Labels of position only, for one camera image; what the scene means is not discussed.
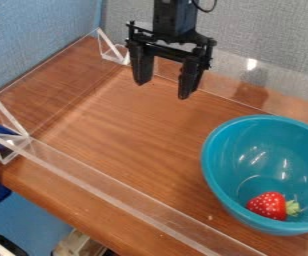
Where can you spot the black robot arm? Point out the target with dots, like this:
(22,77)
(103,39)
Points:
(176,16)

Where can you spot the blue plastic bowl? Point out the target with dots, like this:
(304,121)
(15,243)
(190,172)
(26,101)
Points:
(256,154)

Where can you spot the red strawberry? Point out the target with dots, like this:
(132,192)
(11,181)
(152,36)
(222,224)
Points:
(272,205)

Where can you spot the clear acrylic barrier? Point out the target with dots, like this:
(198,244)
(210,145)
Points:
(103,152)

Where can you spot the beige object under table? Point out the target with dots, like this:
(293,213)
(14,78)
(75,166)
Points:
(77,244)

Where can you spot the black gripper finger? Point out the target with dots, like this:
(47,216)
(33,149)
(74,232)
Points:
(190,75)
(142,62)

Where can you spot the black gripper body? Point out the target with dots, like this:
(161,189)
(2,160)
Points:
(146,43)

